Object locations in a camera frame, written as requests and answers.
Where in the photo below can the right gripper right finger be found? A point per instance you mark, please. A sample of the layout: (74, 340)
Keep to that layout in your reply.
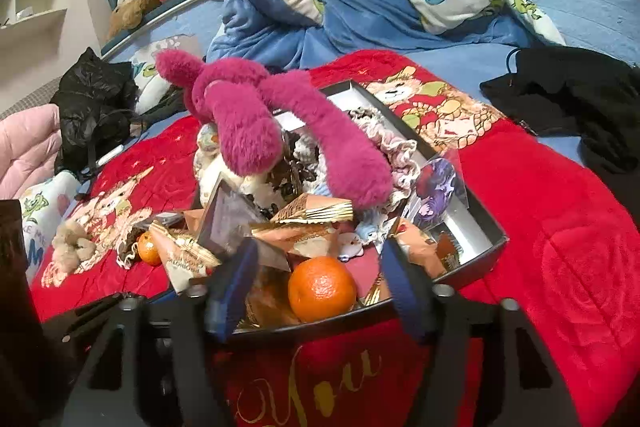
(410, 289)

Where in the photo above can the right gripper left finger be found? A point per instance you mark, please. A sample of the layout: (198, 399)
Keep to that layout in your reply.
(227, 290)

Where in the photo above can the orange tangerine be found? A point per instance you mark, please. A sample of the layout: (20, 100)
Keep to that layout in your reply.
(320, 288)
(147, 251)

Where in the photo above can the brown snack packet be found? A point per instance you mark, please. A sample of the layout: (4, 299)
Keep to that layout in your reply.
(183, 258)

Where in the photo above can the orange tangerine in box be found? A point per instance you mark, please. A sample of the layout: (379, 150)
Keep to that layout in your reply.
(320, 288)

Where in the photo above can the purple anime card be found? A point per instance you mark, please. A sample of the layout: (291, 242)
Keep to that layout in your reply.
(438, 189)

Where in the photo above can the white patterned plush toy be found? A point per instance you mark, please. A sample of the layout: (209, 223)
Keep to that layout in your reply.
(208, 166)

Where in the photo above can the black cardboard box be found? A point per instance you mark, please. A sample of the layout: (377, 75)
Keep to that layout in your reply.
(468, 225)

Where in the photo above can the red teddy bear blanket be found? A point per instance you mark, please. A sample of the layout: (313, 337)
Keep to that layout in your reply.
(571, 262)

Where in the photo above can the beige small teddy plush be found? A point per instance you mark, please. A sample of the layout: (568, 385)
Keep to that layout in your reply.
(71, 246)

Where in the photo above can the cartoon print pillow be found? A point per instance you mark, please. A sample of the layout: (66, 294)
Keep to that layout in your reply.
(44, 206)

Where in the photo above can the black puffer jacket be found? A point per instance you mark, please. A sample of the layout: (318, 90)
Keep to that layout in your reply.
(95, 100)

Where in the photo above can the pink quilted garment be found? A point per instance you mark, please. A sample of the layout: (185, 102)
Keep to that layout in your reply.
(30, 141)

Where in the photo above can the black clothing on bed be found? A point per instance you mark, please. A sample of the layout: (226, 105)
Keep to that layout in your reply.
(563, 91)

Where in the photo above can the blue bed sheet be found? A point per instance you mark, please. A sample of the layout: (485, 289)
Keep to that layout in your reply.
(606, 26)

